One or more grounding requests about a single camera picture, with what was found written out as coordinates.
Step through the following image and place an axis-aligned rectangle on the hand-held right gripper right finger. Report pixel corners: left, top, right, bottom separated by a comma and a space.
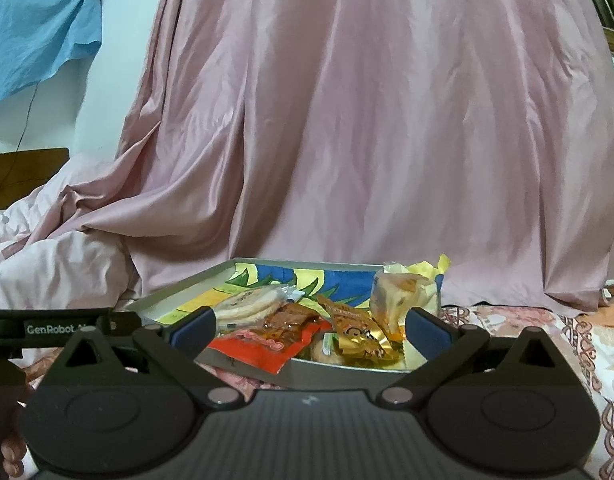
376, 305, 571, 408

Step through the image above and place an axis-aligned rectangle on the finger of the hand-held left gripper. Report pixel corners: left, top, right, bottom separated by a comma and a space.
98, 311, 149, 336

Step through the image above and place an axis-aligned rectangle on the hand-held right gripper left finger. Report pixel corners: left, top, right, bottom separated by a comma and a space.
51, 305, 244, 408

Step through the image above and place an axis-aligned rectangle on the grey rectangular box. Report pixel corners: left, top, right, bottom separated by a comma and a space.
124, 257, 443, 391

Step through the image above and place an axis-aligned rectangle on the beige and orange snack packet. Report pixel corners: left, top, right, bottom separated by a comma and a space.
369, 262, 440, 343

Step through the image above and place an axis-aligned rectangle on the round rice cracker packet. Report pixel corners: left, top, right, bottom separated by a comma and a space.
212, 282, 308, 333

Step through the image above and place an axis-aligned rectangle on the red snack packet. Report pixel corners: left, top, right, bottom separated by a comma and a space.
207, 305, 333, 376

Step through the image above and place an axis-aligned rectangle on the gold snack packet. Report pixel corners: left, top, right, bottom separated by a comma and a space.
317, 295, 403, 361

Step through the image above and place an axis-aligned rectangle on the person's left hand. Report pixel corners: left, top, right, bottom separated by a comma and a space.
0, 407, 32, 480

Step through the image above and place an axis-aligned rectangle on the light pink quilt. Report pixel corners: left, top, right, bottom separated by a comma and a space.
0, 152, 138, 311

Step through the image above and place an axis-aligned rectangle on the floral bedsheet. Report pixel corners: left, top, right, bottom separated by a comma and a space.
17, 300, 614, 480

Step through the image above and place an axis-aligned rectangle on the wooden headboard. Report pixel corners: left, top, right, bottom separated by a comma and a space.
0, 147, 70, 216

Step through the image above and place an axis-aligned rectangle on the orange cloth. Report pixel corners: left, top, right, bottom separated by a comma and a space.
577, 305, 614, 331

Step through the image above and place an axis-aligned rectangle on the blue cloth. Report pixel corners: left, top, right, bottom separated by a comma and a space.
0, 0, 104, 108

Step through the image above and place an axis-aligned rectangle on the thin black wall cable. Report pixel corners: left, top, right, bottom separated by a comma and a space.
14, 82, 40, 156

